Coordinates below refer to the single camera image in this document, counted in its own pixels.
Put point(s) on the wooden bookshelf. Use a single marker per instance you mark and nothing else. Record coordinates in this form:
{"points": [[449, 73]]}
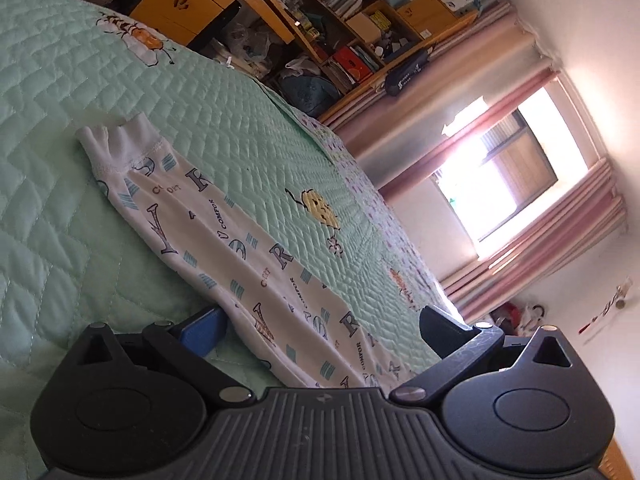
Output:
{"points": [[425, 17]]}

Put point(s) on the red orange shelf box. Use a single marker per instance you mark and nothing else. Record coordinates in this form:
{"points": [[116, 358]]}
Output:
{"points": [[350, 65]]}

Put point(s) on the green quilted bee bedspread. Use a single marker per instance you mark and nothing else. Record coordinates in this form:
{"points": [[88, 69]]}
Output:
{"points": [[75, 85]]}

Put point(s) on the white plastic bag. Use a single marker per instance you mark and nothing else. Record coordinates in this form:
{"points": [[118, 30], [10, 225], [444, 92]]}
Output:
{"points": [[532, 316]]}

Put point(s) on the dark blue hanging bag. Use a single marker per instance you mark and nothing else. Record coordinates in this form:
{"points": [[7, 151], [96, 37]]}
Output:
{"points": [[407, 74]]}

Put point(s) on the bright window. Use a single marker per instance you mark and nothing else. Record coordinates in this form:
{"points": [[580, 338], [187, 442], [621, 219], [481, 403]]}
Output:
{"points": [[500, 175]]}

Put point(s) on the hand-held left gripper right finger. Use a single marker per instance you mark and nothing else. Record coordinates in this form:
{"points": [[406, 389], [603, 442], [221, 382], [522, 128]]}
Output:
{"points": [[435, 326]]}

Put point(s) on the small cardboard box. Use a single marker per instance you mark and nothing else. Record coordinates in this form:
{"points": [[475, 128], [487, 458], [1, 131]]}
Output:
{"points": [[364, 27]]}

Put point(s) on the white letter-print long-sleeve shirt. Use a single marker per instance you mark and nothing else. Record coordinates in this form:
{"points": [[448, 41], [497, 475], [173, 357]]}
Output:
{"points": [[225, 240]]}

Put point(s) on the red hanging ornament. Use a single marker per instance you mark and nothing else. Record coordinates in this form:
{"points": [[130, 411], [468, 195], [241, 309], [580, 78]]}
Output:
{"points": [[607, 310]]}

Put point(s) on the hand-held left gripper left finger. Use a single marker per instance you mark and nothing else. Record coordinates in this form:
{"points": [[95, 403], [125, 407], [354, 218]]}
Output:
{"points": [[202, 332]]}

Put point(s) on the blue fabric bag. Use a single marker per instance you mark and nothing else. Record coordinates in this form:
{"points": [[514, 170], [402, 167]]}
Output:
{"points": [[307, 92]]}

